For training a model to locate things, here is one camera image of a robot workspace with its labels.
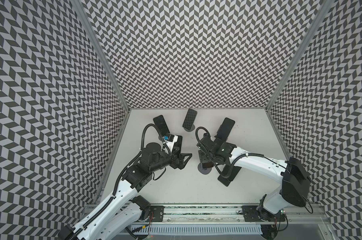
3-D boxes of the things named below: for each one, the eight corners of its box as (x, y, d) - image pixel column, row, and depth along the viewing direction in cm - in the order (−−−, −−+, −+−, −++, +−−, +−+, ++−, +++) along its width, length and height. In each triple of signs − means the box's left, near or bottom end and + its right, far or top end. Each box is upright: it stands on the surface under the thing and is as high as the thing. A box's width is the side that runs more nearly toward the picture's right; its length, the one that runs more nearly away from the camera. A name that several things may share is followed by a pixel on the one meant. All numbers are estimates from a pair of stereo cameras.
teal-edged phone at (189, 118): (183, 130, 109) (183, 118, 99) (188, 119, 115) (188, 108, 105) (189, 131, 108) (189, 120, 98) (194, 121, 114) (194, 109, 104)
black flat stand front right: (217, 179, 86) (218, 176, 82) (219, 176, 88) (221, 172, 83) (227, 187, 84) (229, 184, 79) (229, 183, 85) (231, 180, 81)
